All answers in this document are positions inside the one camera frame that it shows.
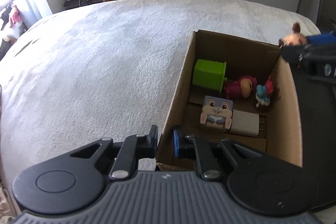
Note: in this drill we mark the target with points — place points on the black shallow tray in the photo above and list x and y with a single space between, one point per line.
317 110

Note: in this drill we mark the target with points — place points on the white USB wall charger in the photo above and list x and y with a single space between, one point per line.
247 124

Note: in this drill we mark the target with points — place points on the white fluffy blanket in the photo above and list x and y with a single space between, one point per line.
110 69

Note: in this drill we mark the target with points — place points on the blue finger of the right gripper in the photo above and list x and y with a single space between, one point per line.
322 39

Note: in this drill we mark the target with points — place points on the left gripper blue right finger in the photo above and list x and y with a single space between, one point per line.
197 149

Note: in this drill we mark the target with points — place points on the blue haired red figurine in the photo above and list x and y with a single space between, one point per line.
264 93

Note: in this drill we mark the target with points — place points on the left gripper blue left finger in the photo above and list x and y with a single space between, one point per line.
128 153

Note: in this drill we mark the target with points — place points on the brown cardboard box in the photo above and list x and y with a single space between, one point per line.
259 81

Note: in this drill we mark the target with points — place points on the grey bunny cube toy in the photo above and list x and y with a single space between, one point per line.
217 113

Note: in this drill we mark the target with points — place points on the pink dinosaur suit figurine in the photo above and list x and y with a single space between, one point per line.
241 88

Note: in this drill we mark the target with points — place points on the green plastic cube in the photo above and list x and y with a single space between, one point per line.
209 74

